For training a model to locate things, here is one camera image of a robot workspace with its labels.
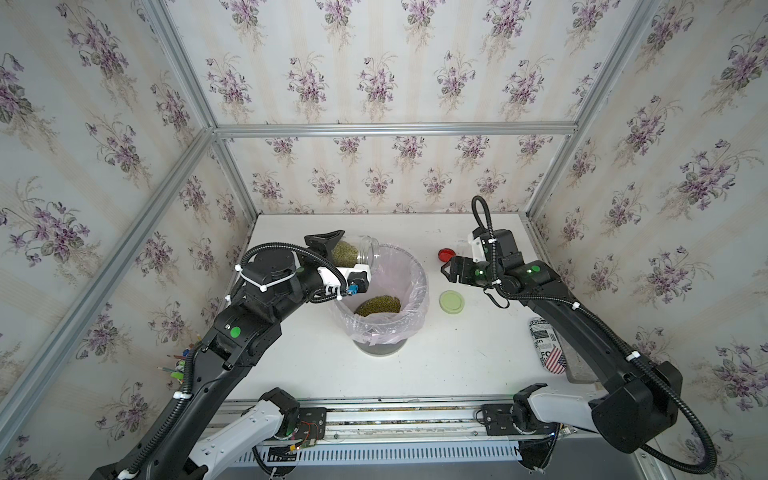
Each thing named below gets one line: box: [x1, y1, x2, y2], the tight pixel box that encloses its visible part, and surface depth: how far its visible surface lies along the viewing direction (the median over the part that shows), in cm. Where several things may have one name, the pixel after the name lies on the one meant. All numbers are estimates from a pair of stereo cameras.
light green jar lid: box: [438, 290, 465, 315], surface depth 97 cm
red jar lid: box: [438, 248, 456, 263], surface depth 110 cm
